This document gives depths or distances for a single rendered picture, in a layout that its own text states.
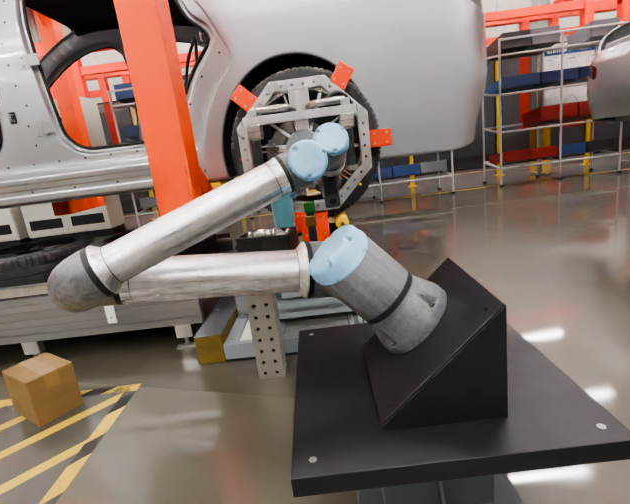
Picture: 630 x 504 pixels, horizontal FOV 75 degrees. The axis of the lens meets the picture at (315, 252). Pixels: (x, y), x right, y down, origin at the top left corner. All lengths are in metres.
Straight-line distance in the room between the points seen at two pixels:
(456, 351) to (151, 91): 1.48
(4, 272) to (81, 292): 1.60
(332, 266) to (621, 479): 0.86
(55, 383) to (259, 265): 1.05
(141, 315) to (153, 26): 1.22
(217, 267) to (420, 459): 0.60
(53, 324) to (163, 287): 1.34
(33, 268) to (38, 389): 0.83
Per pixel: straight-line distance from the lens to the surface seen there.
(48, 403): 1.87
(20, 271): 2.50
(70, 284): 0.95
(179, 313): 2.04
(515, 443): 0.87
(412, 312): 0.91
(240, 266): 1.03
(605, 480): 1.31
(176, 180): 1.81
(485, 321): 0.81
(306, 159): 0.92
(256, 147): 1.56
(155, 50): 1.85
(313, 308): 1.93
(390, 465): 0.81
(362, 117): 1.78
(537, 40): 6.63
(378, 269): 0.88
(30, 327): 2.40
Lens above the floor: 0.84
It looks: 14 degrees down
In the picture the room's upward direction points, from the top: 7 degrees counter-clockwise
